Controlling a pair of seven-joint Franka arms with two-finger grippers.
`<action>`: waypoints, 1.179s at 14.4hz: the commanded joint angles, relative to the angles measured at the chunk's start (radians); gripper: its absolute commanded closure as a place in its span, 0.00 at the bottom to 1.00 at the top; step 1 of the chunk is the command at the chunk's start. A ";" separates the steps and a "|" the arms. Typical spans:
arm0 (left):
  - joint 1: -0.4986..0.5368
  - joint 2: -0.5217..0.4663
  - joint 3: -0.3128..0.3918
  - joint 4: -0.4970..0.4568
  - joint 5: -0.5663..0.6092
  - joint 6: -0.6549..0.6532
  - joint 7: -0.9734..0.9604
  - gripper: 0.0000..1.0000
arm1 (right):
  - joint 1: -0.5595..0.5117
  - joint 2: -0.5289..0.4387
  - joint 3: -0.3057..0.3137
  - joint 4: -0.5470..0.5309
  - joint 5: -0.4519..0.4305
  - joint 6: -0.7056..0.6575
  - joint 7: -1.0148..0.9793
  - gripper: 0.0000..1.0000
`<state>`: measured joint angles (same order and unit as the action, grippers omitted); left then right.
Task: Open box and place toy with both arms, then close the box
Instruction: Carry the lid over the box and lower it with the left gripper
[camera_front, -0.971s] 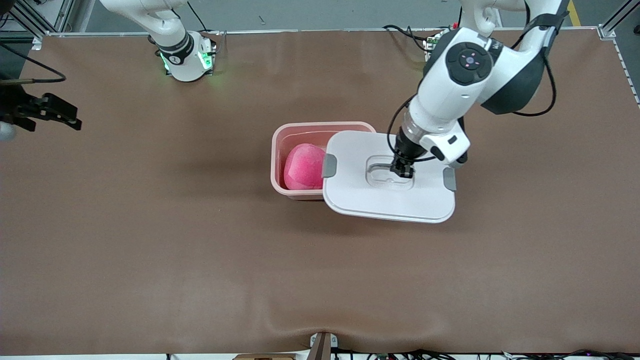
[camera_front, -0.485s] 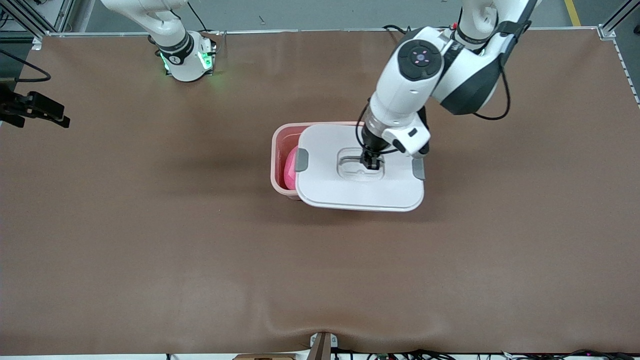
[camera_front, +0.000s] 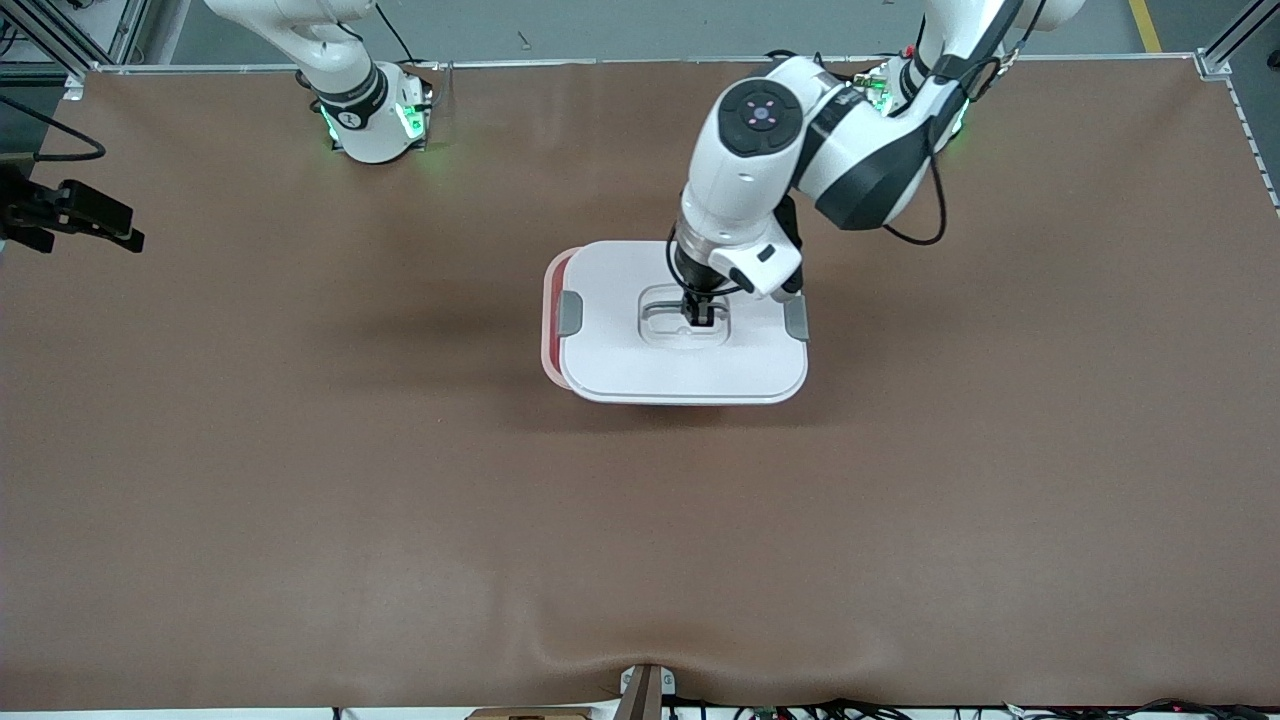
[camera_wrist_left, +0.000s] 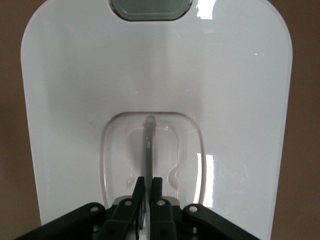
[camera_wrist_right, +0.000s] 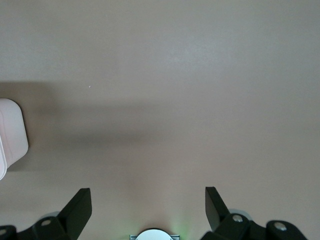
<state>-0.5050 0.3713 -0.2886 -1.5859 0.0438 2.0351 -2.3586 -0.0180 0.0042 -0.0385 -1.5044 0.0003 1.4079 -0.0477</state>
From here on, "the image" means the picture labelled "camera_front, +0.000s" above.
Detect white box lid grey clips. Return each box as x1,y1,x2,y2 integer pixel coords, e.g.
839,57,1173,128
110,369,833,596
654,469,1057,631
557,241,810,406

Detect pink plastic box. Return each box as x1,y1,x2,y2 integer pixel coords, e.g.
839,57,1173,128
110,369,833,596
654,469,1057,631
540,246,601,397

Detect aluminium corner frame post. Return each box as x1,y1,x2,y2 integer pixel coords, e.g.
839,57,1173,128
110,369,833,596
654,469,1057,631
1195,0,1280,81

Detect perforated metal side rail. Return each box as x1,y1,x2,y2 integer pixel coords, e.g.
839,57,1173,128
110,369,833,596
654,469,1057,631
1224,78,1280,217

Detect aluminium table edge rail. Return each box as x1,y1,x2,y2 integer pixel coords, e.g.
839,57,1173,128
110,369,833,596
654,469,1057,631
90,55,1233,77

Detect black right base cable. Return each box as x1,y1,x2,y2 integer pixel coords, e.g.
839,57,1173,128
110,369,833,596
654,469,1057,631
375,0,431,67

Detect metal table clamp bracket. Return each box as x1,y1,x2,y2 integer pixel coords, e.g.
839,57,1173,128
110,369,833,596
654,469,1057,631
618,663,677,720

